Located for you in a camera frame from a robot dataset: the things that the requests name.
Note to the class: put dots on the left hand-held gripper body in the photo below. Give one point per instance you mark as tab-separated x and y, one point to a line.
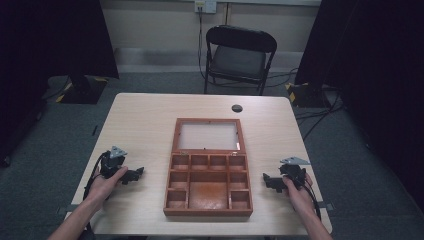
111	163

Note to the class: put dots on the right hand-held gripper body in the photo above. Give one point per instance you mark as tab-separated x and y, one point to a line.
293	170

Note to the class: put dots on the brown wooden compartment box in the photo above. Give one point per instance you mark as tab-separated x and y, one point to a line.
208	180

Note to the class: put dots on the person's right hand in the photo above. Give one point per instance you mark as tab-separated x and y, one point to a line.
300	196

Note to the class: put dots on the person's left hand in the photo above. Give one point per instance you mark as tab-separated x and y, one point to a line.
105	186

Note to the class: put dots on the small dark floor object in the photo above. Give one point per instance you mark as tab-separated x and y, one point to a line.
95	130

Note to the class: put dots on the black stand base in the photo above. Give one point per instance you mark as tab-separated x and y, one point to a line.
83	91
306	95

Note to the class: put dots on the black folding chair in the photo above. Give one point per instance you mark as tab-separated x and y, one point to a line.
238	60

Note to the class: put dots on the white wall socket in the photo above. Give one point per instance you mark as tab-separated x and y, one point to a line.
205	5

